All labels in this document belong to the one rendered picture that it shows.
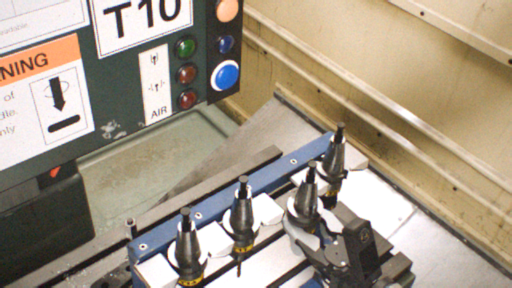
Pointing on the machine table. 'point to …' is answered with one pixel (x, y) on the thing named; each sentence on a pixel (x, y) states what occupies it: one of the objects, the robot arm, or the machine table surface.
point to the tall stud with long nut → (130, 229)
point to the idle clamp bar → (116, 278)
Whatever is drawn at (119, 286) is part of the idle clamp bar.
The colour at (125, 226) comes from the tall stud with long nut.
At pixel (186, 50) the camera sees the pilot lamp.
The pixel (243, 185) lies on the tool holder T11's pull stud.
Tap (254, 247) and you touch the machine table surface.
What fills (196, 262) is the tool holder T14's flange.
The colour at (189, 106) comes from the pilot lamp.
